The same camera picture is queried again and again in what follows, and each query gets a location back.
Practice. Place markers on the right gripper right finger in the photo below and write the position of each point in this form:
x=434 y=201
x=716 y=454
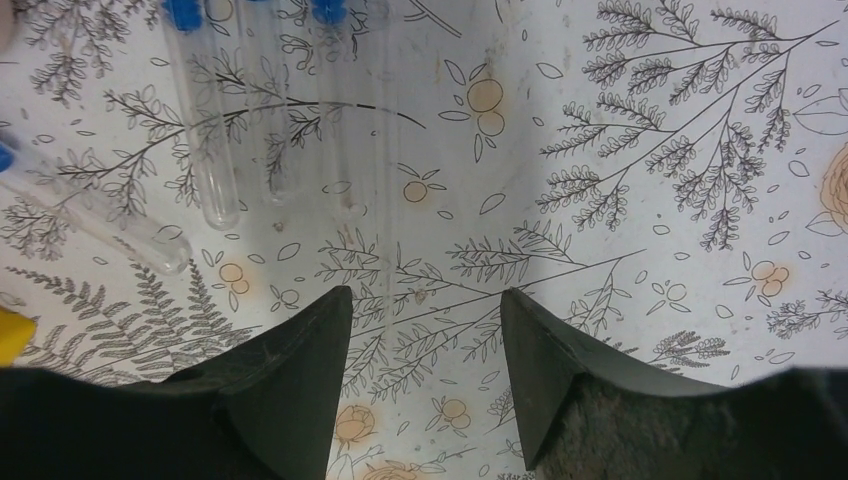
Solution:
x=585 y=410

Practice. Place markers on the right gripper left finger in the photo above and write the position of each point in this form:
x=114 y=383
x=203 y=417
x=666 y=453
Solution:
x=265 y=409

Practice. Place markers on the yellow test tube rack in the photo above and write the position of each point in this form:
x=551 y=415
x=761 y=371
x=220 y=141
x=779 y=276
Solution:
x=16 y=333

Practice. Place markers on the floral table mat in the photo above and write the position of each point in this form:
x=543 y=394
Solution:
x=668 y=177

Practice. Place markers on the blue-capped test tube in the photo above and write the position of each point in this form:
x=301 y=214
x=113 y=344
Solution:
x=32 y=176
x=337 y=84
x=191 y=44
x=264 y=76

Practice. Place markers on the clear plastic pipette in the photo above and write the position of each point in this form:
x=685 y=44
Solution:
x=382 y=17

